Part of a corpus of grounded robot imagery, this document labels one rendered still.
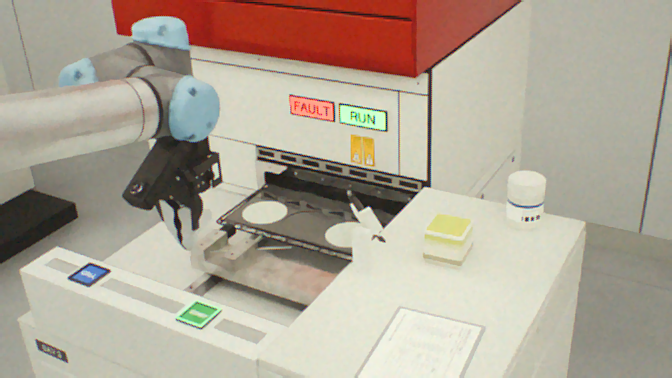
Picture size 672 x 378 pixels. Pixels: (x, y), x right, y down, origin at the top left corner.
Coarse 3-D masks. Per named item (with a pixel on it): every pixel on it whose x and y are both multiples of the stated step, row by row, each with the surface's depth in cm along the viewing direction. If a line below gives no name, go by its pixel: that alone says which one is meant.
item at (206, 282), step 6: (264, 240) 170; (258, 246) 169; (204, 276) 155; (210, 276) 155; (216, 276) 157; (192, 282) 153; (198, 282) 153; (204, 282) 154; (210, 282) 155; (216, 282) 157; (186, 288) 151; (192, 288) 151; (198, 288) 152; (204, 288) 154; (210, 288) 156; (198, 294) 153
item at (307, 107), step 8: (296, 104) 169; (304, 104) 168; (312, 104) 167; (320, 104) 166; (328, 104) 165; (296, 112) 170; (304, 112) 169; (312, 112) 168; (320, 112) 167; (328, 112) 166
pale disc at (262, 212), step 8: (248, 208) 170; (256, 208) 169; (264, 208) 169; (272, 208) 169; (280, 208) 169; (248, 216) 166; (256, 216) 166; (264, 216) 166; (272, 216) 166; (280, 216) 166
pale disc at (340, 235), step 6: (348, 222) 162; (354, 222) 162; (330, 228) 160; (336, 228) 160; (342, 228) 160; (348, 228) 160; (330, 234) 158; (336, 234) 158; (342, 234) 158; (348, 234) 158; (330, 240) 156; (336, 240) 156; (342, 240) 156; (348, 240) 156; (342, 246) 154; (348, 246) 154
